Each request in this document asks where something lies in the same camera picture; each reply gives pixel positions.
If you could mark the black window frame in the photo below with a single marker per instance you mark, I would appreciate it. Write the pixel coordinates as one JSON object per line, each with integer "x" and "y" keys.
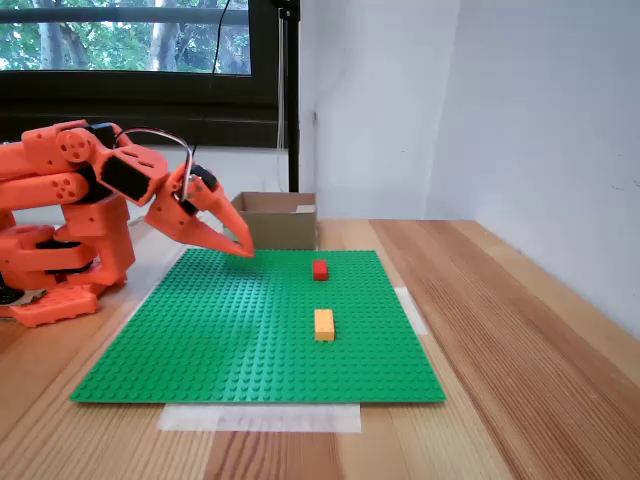
{"x": 150, "y": 100}

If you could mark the translucent masking tape strip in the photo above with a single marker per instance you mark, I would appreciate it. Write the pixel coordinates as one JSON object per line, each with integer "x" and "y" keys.
{"x": 260, "y": 419}
{"x": 412, "y": 310}

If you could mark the open cardboard box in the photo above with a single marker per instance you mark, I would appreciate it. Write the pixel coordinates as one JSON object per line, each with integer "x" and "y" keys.
{"x": 280, "y": 230}

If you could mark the red lego block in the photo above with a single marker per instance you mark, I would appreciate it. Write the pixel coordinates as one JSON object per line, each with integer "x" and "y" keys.
{"x": 320, "y": 270}

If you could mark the green lego baseplate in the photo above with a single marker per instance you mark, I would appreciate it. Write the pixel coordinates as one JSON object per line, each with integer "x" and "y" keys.
{"x": 225, "y": 340}

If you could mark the black table clamp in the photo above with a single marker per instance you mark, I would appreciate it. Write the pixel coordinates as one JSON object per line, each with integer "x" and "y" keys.
{"x": 7, "y": 297}

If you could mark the yellow lego block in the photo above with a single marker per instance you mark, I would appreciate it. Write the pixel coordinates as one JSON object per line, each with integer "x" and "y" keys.
{"x": 324, "y": 325}

